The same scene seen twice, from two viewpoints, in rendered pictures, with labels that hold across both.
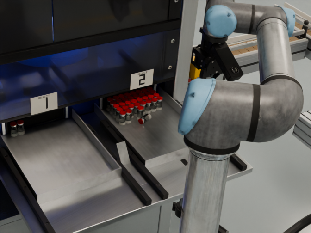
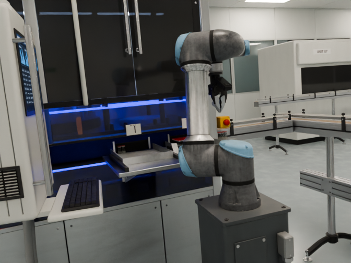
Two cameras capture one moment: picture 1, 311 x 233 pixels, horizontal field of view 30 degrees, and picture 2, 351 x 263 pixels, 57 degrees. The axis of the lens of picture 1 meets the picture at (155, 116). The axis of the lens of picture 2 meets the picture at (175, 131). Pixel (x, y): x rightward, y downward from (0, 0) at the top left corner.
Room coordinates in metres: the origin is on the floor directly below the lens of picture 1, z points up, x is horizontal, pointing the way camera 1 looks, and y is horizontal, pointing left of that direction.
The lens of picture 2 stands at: (-0.26, -0.31, 1.22)
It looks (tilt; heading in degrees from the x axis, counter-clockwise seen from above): 7 degrees down; 13
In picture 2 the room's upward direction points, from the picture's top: 5 degrees counter-clockwise
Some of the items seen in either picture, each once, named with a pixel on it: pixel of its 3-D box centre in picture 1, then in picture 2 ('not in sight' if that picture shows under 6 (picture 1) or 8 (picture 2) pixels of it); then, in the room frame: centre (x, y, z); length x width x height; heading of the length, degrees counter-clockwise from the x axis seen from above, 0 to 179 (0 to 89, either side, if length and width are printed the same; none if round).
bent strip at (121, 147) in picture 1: (131, 162); (178, 150); (1.33, 0.06, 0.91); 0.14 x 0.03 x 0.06; 34
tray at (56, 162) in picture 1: (57, 151); (139, 153); (1.37, 0.29, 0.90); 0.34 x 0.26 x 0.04; 34
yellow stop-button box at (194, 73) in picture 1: (198, 66); (222, 121); (1.79, -0.14, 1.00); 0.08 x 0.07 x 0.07; 34
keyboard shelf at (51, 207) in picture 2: not in sight; (69, 199); (0.93, 0.47, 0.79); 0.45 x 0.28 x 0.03; 27
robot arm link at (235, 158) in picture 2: not in sight; (234, 158); (0.88, -0.25, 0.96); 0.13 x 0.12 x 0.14; 88
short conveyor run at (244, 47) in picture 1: (234, 51); (248, 126); (2.07, -0.29, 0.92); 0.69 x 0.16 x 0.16; 124
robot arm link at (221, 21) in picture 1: (227, 16); not in sight; (1.36, -0.16, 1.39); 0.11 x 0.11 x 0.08; 88
